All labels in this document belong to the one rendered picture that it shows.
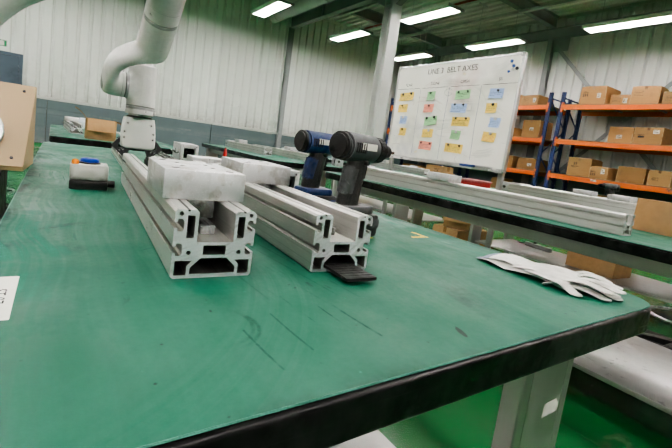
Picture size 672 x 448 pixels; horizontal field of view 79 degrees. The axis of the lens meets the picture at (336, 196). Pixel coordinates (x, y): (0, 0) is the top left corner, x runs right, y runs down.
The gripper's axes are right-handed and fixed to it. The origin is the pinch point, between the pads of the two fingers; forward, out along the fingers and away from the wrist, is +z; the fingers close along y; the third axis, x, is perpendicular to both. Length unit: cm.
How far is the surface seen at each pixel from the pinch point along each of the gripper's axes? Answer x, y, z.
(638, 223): 60, -211, 1
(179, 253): 96, 4, 1
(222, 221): 91, -2, -2
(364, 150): 78, -34, -14
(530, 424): 112, -52, 27
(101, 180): 32.5, 10.4, 1.5
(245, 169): 65, -14, -7
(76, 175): 32.6, 15.6, 0.7
